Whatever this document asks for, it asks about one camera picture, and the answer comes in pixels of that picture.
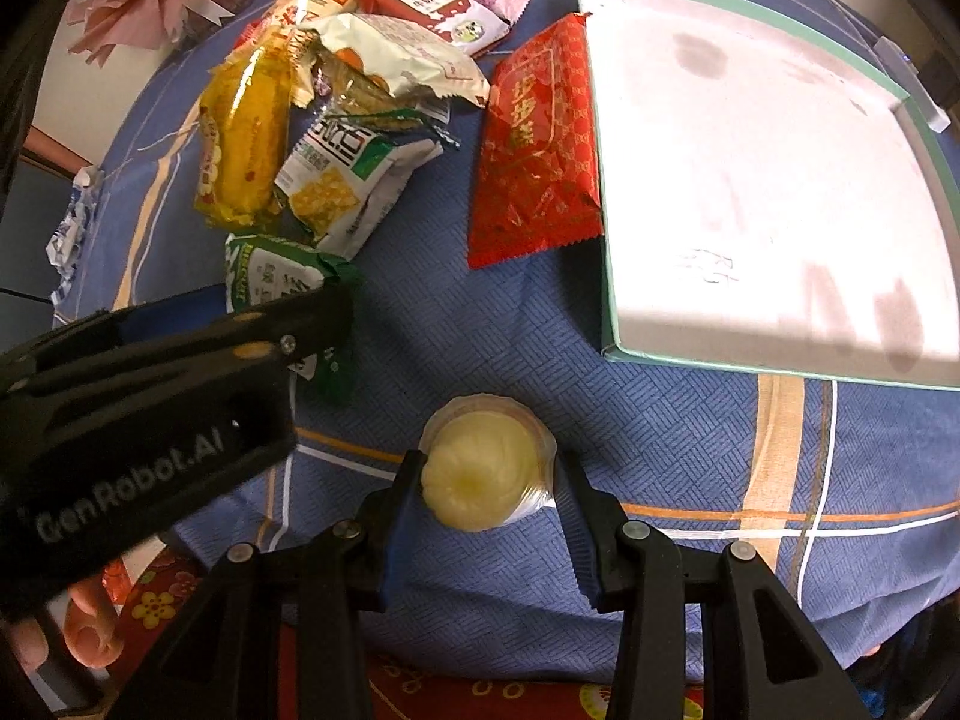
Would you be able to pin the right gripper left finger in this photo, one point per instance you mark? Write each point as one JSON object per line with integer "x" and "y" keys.
{"x": 266, "y": 631}

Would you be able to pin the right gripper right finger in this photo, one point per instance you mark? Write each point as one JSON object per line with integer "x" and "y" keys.
{"x": 762, "y": 658}

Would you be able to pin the yellow jelly cup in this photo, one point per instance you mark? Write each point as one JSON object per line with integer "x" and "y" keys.
{"x": 489, "y": 463}

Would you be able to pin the yellow cake packet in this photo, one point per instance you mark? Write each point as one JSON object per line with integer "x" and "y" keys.
{"x": 244, "y": 115}

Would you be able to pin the green-white corn snack packet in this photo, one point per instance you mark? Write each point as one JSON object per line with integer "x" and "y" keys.
{"x": 341, "y": 180}

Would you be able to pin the large red snack packet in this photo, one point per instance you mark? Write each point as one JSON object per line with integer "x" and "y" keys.
{"x": 537, "y": 181}

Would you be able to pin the cream white snack packet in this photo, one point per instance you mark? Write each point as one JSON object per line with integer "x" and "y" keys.
{"x": 400, "y": 56}

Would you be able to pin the left hand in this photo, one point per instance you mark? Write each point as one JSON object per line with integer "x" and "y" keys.
{"x": 89, "y": 630}

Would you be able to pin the crumpled blue-white wrapper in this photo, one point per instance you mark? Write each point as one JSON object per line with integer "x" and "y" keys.
{"x": 65, "y": 247}

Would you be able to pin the white teal-rimmed tray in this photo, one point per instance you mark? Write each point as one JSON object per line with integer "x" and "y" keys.
{"x": 772, "y": 202}

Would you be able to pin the small red snack packet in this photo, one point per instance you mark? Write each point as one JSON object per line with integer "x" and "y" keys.
{"x": 277, "y": 21}

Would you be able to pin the brown-red snack packet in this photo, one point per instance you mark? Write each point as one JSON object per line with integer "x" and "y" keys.
{"x": 466, "y": 24}

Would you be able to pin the white power strip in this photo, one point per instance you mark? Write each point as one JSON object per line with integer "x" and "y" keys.
{"x": 900, "y": 67}

